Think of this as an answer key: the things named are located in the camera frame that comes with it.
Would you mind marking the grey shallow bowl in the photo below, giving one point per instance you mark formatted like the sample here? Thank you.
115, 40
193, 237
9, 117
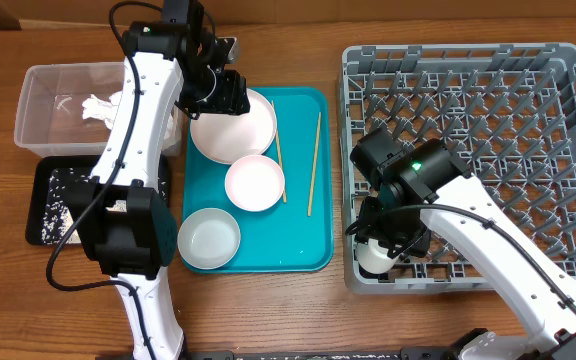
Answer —
209, 238

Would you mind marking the black rectangular tray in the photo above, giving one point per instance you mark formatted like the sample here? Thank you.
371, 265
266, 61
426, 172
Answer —
40, 185

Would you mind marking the white napkin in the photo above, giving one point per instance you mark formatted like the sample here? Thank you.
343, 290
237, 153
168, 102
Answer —
95, 108

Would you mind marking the grey dishwasher rack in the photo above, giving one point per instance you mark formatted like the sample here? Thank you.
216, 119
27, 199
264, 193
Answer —
508, 110

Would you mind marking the large white plate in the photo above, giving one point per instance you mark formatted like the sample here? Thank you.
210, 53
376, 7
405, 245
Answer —
227, 138

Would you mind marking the clear plastic waste bin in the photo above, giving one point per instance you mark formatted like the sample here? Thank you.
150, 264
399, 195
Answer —
49, 112

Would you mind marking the white bowl with food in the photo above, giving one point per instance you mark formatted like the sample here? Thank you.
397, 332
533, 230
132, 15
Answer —
254, 183

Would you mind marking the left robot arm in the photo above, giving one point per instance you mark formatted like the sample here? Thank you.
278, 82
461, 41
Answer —
119, 216

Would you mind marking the small white cup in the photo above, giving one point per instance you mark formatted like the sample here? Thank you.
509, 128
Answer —
374, 258

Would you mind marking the wooden chopstick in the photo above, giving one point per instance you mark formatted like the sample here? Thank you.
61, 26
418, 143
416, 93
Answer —
314, 165
279, 152

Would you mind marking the teal serving tray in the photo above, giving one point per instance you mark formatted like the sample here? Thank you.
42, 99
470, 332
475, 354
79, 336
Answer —
282, 238

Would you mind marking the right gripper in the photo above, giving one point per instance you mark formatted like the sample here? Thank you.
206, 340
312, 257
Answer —
371, 228

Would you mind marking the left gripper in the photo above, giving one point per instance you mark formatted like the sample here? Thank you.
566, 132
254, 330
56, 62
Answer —
230, 99

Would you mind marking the spilled rice pile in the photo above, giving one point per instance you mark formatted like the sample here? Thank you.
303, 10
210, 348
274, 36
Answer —
56, 218

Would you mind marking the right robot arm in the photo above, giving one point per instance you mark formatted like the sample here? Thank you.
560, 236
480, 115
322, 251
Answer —
431, 190

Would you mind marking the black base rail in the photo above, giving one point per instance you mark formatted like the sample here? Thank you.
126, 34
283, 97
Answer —
405, 353

